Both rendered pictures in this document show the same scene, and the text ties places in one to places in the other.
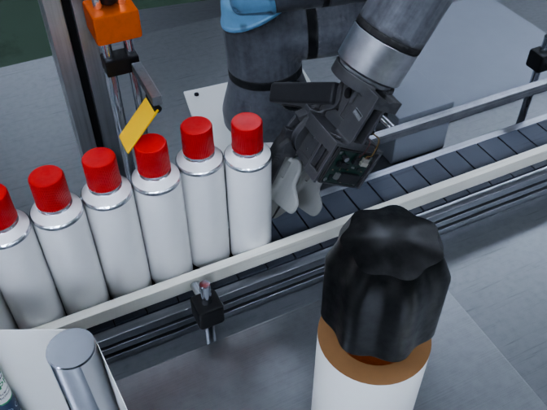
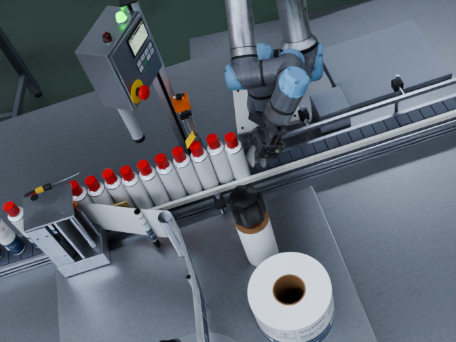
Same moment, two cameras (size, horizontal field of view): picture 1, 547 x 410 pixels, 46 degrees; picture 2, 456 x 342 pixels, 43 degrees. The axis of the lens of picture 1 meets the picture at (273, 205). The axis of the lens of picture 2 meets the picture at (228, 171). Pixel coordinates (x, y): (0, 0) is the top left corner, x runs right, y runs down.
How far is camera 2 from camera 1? 1.01 m
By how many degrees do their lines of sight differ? 19
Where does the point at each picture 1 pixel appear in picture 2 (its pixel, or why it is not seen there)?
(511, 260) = (359, 186)
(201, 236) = (219, 174)
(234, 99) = (249, 101)
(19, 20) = not seen: outside the picture
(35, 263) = (158, 184)
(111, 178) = (181, 157)
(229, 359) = (226, 220)
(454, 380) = (307, 235)
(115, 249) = (185, 179)
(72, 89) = (171, 119)
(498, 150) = (368, 131)
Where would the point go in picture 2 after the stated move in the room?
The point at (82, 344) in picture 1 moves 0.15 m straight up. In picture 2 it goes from (167, 216) to (150, 183)
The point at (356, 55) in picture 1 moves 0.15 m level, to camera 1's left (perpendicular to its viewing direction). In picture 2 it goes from (268, 115) to (215, 113)
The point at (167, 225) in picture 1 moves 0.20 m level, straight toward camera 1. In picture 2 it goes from (203, 172) to (203, 231)
